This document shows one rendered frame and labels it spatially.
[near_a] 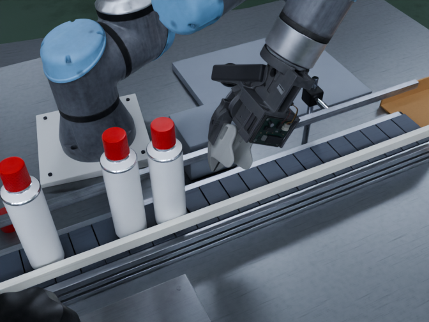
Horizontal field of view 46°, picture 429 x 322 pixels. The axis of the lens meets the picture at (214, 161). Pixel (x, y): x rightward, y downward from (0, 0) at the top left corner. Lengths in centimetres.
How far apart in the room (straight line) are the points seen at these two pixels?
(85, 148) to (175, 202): 28
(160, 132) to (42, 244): 23
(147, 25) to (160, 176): 34
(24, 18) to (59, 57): 247
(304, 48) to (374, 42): 75
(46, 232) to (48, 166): 30
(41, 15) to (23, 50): 198
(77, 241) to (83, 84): 27
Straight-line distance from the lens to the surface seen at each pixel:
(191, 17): 59
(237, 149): 78
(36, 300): 43
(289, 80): 68
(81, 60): 89
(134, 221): 79
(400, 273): 89
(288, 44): 67
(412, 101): 122
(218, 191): 88
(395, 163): 101
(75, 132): 99
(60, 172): 101
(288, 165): 93
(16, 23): 334
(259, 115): 68
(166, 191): 76
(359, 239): 91
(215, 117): 74
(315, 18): 67
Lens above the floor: 153
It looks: 44 degrees down
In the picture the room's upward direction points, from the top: straight up
